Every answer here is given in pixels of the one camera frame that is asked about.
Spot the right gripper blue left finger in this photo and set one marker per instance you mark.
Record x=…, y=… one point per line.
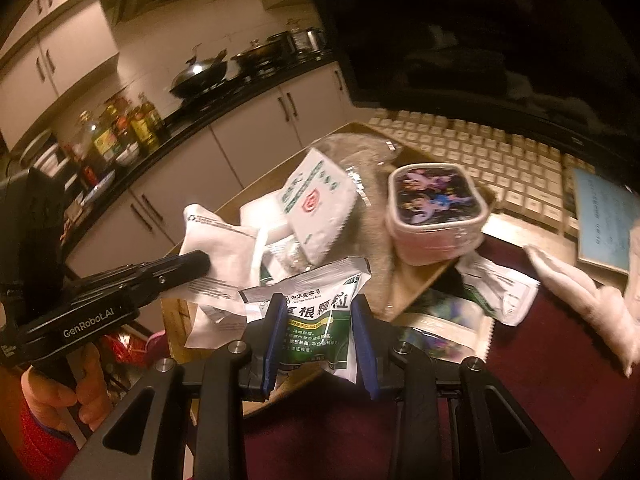
x=275, y=323

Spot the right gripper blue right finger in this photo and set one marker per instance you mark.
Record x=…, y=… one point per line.
x=373, y=340

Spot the green white medicine sachet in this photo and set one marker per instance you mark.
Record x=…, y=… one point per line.
x=319, y=317

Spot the colourful printed sachet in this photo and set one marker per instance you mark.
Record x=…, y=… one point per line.
x=447, y=327

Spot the white towel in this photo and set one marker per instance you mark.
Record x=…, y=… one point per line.
x=613, y=314

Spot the left hand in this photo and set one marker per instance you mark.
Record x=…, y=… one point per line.
x=45, y=397

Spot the brown cardboard box tray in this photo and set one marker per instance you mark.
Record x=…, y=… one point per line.
x=408, y=282

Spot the white flat sachet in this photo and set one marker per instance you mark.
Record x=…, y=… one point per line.
x=234, y=253

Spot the white red logo sachet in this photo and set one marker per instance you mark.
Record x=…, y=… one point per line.
x=317, y=200

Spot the pink cartoon zip pouch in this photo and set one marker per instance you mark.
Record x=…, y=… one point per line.
x=434, y=212

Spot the cooking oil bottle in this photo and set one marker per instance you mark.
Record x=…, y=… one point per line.
x=99, y=145

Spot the beige computer keyboard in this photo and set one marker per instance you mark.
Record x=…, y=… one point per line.
x=530, y=179

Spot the black wok with lid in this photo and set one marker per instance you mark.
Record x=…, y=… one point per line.
x=199, y=75

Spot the light blue booklet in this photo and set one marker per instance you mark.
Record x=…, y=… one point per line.
x=606, y=212

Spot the black cooking pot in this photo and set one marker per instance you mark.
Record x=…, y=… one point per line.
x=263, y=57

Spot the black TCL monitor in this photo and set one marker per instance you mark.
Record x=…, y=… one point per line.
x=565, y=71

